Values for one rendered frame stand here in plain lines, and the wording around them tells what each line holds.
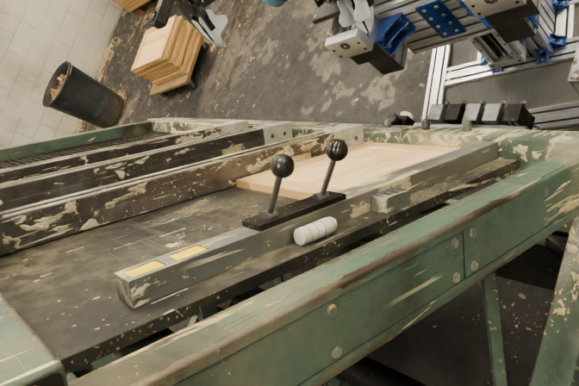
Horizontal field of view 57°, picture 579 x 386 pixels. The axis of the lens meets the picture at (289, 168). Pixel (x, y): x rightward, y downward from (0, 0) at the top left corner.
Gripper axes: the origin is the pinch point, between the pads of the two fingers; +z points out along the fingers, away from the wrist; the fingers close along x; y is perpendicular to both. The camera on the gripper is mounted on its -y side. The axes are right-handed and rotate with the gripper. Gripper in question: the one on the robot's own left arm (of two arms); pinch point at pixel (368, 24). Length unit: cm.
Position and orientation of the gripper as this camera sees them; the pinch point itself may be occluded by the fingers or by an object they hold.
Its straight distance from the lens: 113.1
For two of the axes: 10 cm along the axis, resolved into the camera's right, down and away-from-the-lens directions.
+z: 4.9, 7.7, 4.0
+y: -5.3, 6.3, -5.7
